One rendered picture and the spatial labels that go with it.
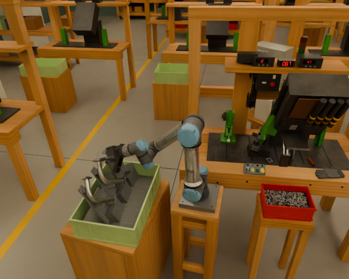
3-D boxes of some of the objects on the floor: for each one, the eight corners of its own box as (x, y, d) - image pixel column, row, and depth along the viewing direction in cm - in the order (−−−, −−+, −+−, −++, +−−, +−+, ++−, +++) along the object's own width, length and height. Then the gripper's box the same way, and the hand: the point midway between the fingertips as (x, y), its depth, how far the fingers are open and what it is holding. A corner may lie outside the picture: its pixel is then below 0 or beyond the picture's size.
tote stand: (143, 319, 218) (133, 254, 174) (82, 298, 232) (59, 233, 188) (172, 245, 272) (169, 181, 228) (121, 231, 286) (110, 169, 242)
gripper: (131, 145, 192) (106, 154, 199) (114, 141, 175) (88, 150, 182) (133, 158, 189) (108, 166, 196) (117, 155, 173) (90, 164, 180)
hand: (99, 163), depth 188 cm, fingers open, 13 cm apart
